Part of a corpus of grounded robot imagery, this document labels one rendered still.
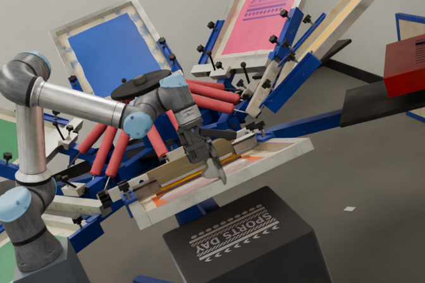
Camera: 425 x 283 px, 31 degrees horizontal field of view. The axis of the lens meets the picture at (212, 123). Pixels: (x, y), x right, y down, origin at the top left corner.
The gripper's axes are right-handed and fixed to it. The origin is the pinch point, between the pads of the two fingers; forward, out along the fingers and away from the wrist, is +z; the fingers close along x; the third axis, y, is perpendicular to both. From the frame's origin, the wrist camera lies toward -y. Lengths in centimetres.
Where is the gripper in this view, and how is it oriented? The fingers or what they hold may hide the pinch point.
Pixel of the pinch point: (224, 179)
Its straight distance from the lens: 230.0
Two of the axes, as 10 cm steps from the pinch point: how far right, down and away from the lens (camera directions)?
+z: 4.1, 9.1, 0.4
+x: 1.5, -0.2, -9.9
